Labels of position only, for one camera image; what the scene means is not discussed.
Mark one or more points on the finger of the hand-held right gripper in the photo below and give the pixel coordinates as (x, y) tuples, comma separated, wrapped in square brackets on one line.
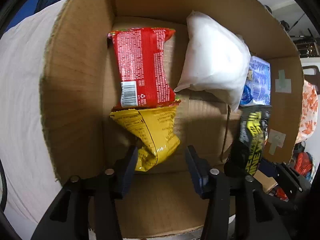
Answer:
[(231, 162), (297, 185)]

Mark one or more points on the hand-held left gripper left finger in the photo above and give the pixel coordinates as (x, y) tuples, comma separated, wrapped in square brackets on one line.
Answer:
[(127, 172)]

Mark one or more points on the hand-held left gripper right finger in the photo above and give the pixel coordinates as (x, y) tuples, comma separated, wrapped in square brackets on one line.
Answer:
[(195, 172)]

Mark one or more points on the orange-red snack packet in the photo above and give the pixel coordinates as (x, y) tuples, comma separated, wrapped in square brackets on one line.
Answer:
[(280, 193)]

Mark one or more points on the black and yellow packet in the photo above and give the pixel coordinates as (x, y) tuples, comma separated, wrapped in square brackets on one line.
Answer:
[(252, 135)]

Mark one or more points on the yellow snack packet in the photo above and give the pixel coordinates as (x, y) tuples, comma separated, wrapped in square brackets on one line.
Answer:
[(155, 135)]

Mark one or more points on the blue tissue packet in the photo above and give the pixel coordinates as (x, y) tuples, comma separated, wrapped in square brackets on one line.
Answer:
[(260, 85)]

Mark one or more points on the cardboard box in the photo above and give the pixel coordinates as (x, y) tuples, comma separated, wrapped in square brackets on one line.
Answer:
[(75, 92)]

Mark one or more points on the white soft packet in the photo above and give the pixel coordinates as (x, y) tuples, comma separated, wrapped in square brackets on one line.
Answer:
[(212, 60)]

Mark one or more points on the red snack packet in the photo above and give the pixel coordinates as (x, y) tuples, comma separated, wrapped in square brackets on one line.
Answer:
[(142, 67)]

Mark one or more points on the red plastic bag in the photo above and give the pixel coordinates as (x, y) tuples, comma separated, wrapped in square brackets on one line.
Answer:
[(303, 163)]

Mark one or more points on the orange floral cloth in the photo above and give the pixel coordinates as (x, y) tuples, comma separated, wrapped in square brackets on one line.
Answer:
[(308, 110)]

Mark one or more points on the dark wooden chair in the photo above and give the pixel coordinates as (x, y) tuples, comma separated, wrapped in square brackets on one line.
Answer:
[(312, 67)]

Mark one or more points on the dark blue cloth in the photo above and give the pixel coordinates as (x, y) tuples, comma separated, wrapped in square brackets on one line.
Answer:
[(50, 0)]

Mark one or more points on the blue foam mat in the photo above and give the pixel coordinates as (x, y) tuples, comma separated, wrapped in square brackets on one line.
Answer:
[(25, 12)]

